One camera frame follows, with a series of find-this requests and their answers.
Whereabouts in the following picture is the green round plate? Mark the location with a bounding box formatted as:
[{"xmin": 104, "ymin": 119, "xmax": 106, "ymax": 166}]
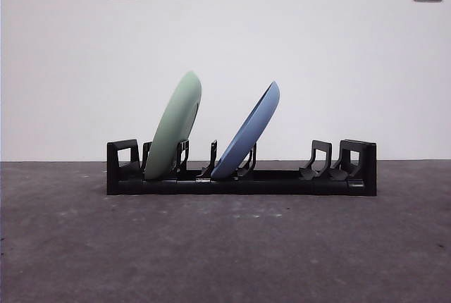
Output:
[{"xmin": 143, "ymin": 70, "xmax": 204, "ymax": 180}]

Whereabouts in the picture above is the black plate rack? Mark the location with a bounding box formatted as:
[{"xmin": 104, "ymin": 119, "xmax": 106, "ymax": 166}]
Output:
[{"xmin": 105, "ymin": 139, "xmax": 378, "ymax": 197}]

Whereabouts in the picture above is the blue round plate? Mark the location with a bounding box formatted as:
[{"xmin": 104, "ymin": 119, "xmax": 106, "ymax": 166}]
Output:
[{"xmin": 209, "ymin": 80, "xmax": 281, "ymax": 180}]

